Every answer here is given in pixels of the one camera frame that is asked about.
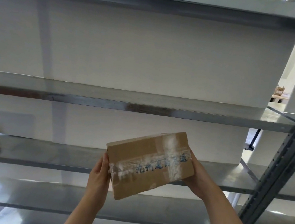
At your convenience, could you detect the grey metal shelving rack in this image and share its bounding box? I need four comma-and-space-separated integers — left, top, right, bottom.
0, 0, 295, 224

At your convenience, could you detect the cardboard parcel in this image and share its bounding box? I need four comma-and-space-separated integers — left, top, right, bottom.
100, 123, 200, 209

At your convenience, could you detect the person's left hand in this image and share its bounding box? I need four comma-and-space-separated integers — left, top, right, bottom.
79, 150, 114, 220

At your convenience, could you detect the small cardboard box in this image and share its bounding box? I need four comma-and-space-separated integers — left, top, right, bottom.
273, 86, 286, 97

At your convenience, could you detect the wooden table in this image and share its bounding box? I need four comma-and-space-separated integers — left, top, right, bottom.
270, 93, 290, 105

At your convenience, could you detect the person's right hand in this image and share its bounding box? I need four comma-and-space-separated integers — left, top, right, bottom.
179, 148, 225, 203

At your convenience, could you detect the person's left forearm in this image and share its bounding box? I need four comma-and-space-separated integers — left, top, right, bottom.
60, 201, 100, 224

